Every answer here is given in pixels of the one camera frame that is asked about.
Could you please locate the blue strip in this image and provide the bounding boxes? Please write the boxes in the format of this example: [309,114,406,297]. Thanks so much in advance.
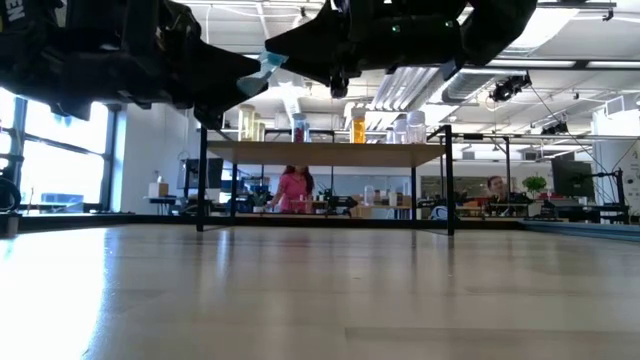
[522,219,640,244]

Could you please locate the black ceiling spotlight cluster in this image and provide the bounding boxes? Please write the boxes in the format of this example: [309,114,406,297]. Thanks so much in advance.
[488,73,533,104]

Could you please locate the ceiling light rail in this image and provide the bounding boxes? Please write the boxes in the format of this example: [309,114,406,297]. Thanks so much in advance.
[487,55,640,70]

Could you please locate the green potted plant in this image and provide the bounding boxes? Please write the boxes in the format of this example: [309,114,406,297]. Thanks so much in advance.
[522,174,548,201]

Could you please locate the person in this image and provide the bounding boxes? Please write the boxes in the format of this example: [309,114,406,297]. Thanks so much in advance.
[484,174,509,204]
[269,164,316,214]

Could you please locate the silver ventilation duct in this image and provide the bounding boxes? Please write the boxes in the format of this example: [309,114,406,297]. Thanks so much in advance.
[442,0,584,104]

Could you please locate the black background frame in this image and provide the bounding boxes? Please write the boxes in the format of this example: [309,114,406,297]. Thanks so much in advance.
[452,130,514,221]

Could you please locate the amber vial white cap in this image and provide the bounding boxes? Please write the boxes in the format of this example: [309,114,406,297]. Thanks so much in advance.
[349,107,368,145]

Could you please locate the black stand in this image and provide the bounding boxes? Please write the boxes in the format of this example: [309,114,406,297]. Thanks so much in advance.
[594,168,631,224]

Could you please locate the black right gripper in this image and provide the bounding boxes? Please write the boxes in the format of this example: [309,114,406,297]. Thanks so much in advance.
[264,0,539,81]

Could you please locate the black monitor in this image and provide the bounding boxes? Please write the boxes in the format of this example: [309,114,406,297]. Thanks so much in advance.
[551,159,595,198]

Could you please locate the black table frame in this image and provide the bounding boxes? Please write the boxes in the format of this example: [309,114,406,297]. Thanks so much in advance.
[0,212,526,232]

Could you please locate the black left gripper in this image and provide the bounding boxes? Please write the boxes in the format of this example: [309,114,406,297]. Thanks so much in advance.
[0,0,290,131]

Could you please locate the white ceiling pipes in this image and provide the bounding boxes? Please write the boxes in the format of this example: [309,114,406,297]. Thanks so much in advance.
[369,67,461,131]

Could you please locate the blue vial pink pills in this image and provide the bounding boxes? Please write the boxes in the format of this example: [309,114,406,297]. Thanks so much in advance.
[292,112,309,144]

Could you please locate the white ceiling vent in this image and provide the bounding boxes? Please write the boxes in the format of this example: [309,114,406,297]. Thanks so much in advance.
[267,69,307,127]

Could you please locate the clear bottle pink label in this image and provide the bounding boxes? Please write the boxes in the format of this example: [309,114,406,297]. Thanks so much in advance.
[407,109,427,145]

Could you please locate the wooden shelf black frame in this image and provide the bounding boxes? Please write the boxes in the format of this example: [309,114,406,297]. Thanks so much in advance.
[196,119,457,237]

